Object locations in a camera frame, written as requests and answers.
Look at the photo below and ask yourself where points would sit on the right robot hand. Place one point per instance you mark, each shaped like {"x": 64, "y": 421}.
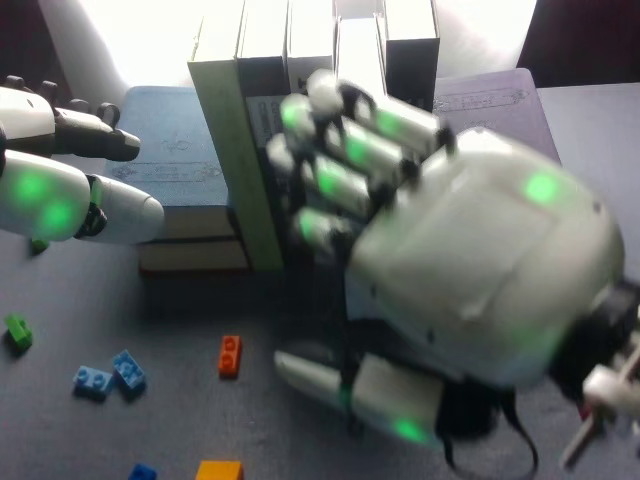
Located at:
{"x": 480, "y": 260}

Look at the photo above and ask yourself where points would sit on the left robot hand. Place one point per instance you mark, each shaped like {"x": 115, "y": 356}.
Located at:
{"x": 45, "y": 195}

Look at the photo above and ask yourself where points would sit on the green toy brick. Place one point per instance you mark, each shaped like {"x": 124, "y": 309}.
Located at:
{"x": 39, "y": 245}
{"x": 19, "y": 330}

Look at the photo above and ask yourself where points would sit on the blue flat book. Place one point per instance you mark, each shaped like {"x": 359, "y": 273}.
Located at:
{"x": 170, "y": 130}

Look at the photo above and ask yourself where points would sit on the purple flat book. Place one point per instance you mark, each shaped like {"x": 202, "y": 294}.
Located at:
{"x": 490, "y": 100}

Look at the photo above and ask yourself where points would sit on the dark red flat book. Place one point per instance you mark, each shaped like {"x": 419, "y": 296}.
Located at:
{"x": 195, "y": 255}

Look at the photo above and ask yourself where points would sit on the green upright book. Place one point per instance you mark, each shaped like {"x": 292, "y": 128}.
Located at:
{"x": 235, "y": 165}

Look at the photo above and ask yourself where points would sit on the light blue toy brick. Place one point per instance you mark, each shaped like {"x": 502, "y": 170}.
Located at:
{"x": 92, "y": 382}
{"x": 129, "y": 372}

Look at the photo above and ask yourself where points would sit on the plain black upright book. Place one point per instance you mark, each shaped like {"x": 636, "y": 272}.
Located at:
{"x": 412, "y": 70}

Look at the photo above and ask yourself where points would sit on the red-orange toy brick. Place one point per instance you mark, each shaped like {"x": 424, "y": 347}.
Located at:
{"x": 230, "y": 356}

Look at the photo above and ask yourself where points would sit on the white upright book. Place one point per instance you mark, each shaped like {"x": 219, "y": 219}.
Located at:
{"x": 357, "y": 45}

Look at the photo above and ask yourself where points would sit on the grey table cloth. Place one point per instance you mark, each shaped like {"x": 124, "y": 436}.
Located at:
{"x": 165, "y": 420}

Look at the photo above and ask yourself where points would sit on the dark blue toy brick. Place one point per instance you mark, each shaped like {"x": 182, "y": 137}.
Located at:
{"x": 142, "y": 472}

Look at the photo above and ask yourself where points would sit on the yellow-orange toy brick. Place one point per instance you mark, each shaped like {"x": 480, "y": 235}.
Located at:
{"x": 220, "y": 471}

